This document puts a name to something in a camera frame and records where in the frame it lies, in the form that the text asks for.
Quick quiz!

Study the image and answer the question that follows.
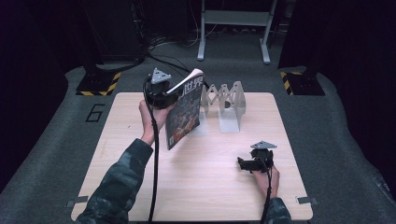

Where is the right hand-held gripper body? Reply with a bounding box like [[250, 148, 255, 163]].
[[250, 140, 278, 173]]

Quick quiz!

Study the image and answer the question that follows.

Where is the black floor cable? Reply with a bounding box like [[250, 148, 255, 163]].
[[147, 53, 210, 90]]

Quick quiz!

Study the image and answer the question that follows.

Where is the black equipment cabinet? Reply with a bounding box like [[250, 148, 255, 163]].
[[78, 0, 148, 64]]

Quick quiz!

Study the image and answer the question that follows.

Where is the left hand-held gripper black cable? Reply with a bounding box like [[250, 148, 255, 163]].
[[142, 76, 161, 224]]

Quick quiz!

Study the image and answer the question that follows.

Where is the right hand-held gripper black cable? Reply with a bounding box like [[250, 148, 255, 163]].
[[260, 155, 275, 224]]

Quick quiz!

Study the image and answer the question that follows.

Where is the person's left hand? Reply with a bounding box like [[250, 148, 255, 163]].
[[138, 100, 177, 146]]

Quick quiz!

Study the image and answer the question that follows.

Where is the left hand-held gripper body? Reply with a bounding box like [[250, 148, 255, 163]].
[[143, 67, 173, 110]]

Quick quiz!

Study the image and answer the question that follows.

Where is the black yellow-striped stand base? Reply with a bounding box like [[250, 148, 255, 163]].
[[279, 70, 326, 96], [75, 71, 122, 97]]

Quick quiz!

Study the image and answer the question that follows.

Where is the dark illustrated magazine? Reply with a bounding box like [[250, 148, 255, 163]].
[[164, 68, 205, 151]]

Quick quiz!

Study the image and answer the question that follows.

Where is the bundle of floor cables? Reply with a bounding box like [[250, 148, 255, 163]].
[[146, 29, 200, 50]]

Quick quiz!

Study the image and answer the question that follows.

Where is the person's right hand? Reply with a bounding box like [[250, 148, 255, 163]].
[[251, 164, 281, 201]]

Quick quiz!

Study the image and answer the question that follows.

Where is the grey expandable book rack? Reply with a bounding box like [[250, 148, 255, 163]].
[[197, 80, 247, 134]]

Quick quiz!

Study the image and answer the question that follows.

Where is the hand-held gripper black cable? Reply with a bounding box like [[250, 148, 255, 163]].
[[142, 76, 161, 224], [260, 155, 275, 224]]

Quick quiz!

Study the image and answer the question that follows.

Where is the white metal stand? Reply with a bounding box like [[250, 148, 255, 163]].
[[196, 0, 278, 65]]

